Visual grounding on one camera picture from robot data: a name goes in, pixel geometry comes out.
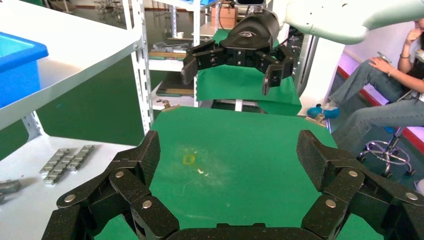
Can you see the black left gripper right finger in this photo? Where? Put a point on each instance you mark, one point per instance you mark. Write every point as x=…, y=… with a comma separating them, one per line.
x=351, y=185

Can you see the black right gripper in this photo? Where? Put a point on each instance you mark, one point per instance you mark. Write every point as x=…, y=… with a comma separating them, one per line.
x=251, y=33

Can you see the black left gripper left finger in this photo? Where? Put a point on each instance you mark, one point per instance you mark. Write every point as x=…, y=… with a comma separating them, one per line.
x=99, y=188

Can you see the bystander bare forearm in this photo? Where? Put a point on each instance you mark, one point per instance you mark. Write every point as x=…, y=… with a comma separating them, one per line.
x=407, y=79
x=406, y=58

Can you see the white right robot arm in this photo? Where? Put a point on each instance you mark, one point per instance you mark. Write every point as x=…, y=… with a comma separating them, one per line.
x=331, y=20

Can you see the bystander bare hand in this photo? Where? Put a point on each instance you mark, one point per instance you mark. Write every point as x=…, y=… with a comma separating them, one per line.
x=414, y=35
x=382, y=65

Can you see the green cloth covered table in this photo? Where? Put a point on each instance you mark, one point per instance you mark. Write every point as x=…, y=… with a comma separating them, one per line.
x=238, y=86

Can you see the small grey metal strip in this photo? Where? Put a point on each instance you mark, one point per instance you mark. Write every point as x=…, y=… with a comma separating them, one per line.
x=53, y=162
x=81, y=157
x=10, y=186
x=61, y=172

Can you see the chrome swivel stool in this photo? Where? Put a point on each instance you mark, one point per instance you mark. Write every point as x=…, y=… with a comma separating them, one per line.
x=386, y=152

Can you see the brown cardboard box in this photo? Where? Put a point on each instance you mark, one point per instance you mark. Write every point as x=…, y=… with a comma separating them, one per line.
x=225, y=16

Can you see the white background shelf rack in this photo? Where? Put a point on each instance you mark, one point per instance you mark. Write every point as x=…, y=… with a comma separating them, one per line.
x=197, y=20

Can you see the white paper cup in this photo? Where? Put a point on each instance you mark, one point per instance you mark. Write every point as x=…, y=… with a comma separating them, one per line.
x=180, y=35

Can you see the seated person in jeans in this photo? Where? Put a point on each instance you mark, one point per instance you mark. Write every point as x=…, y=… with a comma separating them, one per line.
x=371, y=116

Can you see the long wooden board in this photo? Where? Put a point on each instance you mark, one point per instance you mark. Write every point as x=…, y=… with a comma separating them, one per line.
x=167, y=54

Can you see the white flat board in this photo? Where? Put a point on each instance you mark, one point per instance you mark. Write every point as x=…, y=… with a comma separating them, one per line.
x=30, y=212

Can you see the blue shoe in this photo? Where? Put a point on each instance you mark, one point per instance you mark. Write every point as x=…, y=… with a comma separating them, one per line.
x=323, y=112

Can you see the white slotted shelf upright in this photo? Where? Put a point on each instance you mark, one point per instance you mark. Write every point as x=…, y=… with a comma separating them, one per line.
x=32, y=127
x=143, y=66

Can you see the green table cloth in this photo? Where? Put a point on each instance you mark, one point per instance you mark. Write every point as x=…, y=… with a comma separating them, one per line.
x=232, y=165

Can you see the grey mobile phone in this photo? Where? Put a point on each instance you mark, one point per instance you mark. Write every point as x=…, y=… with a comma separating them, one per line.
x=384, y=57

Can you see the blue plastic bin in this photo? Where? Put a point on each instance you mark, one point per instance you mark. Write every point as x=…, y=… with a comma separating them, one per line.
x=16, y=73

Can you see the white ribbed shelf board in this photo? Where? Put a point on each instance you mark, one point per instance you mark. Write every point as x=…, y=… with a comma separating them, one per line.
x=66, y=49

